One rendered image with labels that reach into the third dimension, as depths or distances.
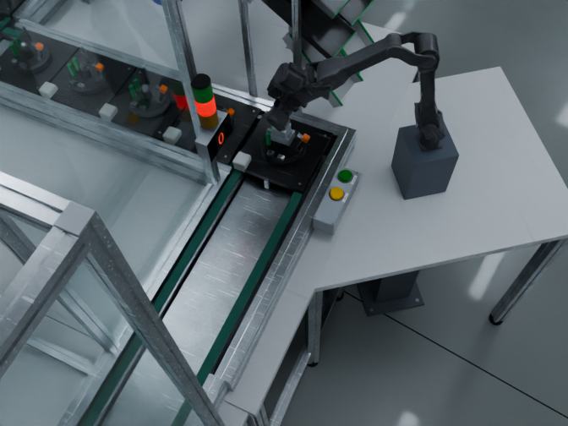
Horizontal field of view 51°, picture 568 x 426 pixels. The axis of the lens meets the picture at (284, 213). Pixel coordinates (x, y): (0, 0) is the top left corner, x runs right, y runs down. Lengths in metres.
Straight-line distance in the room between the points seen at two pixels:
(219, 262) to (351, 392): 1.03
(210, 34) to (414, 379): 1.62
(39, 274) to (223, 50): 1.84
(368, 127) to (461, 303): 1.03
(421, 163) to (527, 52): 2.06
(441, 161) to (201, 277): 0.78
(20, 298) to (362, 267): 1.33
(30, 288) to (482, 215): 1.57
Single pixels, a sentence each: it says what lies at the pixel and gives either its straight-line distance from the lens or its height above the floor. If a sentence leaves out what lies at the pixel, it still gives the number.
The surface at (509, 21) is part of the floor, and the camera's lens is 3.90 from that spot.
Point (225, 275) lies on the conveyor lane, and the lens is 1.73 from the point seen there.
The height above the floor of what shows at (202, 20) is 0.86.
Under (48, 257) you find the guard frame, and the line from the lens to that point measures 0.60.
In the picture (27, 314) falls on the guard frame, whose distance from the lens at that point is 0.58.
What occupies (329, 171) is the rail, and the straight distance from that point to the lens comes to 1.84.
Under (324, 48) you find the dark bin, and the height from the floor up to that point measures 1.22.
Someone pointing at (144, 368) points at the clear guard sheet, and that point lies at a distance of 0.92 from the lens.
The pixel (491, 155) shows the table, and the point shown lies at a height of 0.86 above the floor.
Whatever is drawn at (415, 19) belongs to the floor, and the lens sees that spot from 3.79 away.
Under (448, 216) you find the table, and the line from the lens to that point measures 1.92.
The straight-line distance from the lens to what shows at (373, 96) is 2.17.
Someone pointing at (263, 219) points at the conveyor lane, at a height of 0.92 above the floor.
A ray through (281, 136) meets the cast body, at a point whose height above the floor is 1.06.
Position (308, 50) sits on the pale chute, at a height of 1.13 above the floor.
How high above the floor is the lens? 2.48
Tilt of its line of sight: 60 degrees down
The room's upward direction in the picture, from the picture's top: 4 degrees counter-clockwise
